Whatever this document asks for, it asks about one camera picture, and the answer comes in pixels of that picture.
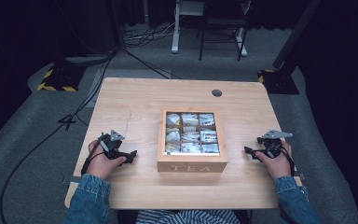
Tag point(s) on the person's left hand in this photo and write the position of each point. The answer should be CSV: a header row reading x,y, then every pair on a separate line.
x,y
101,165

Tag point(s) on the person's right hand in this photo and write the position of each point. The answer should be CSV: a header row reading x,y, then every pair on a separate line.
x,y
278,166

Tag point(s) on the wooden tea box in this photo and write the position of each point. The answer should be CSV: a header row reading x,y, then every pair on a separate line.
x,y
192,161

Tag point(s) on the yellow black striped stand base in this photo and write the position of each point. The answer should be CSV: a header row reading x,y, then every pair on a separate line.
x,y
278,83
60,79

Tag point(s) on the black slanted stand pole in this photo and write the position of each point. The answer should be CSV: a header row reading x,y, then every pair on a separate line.
x,y
295,34

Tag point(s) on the person's striped clothing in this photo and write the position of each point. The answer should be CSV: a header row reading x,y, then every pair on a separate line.
x,y
188,217

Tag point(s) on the white desk frame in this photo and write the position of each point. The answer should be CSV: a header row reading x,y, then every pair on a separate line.
x,y
176,37

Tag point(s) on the group of tea bags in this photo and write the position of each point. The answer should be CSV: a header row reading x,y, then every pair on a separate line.
x,y
190,133

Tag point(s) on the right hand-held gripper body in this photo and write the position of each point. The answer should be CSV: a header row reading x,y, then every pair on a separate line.
x,y
273,144

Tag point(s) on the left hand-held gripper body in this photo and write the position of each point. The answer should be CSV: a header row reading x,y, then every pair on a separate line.
x,y
113,144

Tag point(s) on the black metal chair frame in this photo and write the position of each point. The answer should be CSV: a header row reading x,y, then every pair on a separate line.
x,y
202,40

